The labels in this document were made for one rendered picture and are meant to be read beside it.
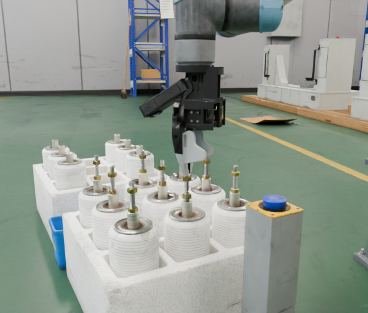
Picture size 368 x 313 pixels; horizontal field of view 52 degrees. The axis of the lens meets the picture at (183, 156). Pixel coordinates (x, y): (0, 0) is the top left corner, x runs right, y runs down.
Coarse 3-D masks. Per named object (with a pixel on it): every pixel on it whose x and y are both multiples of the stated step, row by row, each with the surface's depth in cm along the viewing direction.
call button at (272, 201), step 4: (264, 196) 66; (268, 196) 66; (272, 196) 66; (276, 196) 66; (280, 196) 66; (264, 200) 64; (268, 200) 64; (272, 200) 64; (276, 200) 64; (280, 200) 64; (284, 200) 64; (268, 204) 64; (272, 204) 63; (276, 204) 63; (280, 204) 63; (284, 204) 64; (272, 208) 64; (276, 208) 64; (280, 208) 64
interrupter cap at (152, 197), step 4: (156, 192) 91; (168, 192) 91; (172, 192) 91; (148, 196) 88; (152, 196) 88; (156, 196) 89; (168, 196) 89; (172, 196) 88; (176, 196) 88; (148, 200) 86; (152, 200) 85; (156, 200) 86; (160, 200) 86; (164, 200) 86; (168, 200) 86; (172, 200) 85; (176, 200) 86
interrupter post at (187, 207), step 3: (183, 201) 77; (189, 201) 77; (183, 204) 77; (186, 204) 76; (189, 204) 77; (183, 207) 77; (186, 207) 77; (189, 207) 77; (183, 210) 77; (186, 210) 77; (189, 210) 77; (183, 213) 77; (186, 213) 77; (189, 213) 77; (186, 216) 77; (189, 216) 77
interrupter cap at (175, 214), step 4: (176, 208) 81; (180, 208) 81; (192, 208) 81; (196, 208) 81; (172, 212) 79; (176, 212) 79; (180, 212) 79; (192, 212) 79; (196, 212) 79; (200, 212) 79; (204, 212) 78; (172, 216) 76; (176, 216) 76; (180, 216) 77; (192, 216) 77; (196, 216) 76; (200, 216) 77; (204, 216) 77; (176, 220) 75; (180, 220) 75; (184, 220) 74; (188, 220) 74; (192, 220) 75; (196, 220) 75
